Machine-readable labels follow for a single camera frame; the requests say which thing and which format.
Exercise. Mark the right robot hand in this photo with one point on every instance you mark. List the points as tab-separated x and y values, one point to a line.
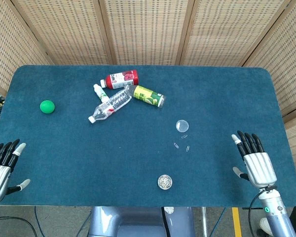
260	170

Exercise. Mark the round container of paperclips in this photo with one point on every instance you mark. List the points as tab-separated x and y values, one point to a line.
165	182

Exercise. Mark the yellow floor tape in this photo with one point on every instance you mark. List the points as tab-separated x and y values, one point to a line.
236	222

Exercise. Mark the metal table leg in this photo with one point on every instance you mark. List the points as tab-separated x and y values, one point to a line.
204	222

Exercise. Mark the green ball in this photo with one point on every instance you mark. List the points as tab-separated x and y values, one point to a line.
47	106

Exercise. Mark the clear round lid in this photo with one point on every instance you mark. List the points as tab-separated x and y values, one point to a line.
182	126

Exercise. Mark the white round torso fitting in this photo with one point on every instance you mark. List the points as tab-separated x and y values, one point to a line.
169	210

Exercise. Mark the woven wooden screen panel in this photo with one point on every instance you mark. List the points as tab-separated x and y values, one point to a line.
5	49
286	61
64	32
224	32
148	32

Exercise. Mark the blue grey robot torso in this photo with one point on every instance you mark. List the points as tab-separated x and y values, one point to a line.
108	222

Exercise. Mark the blue felt table mat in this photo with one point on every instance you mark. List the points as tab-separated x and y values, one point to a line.
138	148

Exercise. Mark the small white bottle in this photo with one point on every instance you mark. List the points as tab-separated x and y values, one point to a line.
99	91

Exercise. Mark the green yellow label bottle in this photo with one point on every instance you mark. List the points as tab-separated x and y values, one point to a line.
148	96

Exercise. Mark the clear plastic water bottle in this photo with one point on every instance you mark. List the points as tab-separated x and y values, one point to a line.
113	102

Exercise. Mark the red juice bottle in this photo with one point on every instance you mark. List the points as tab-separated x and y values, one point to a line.
123	78

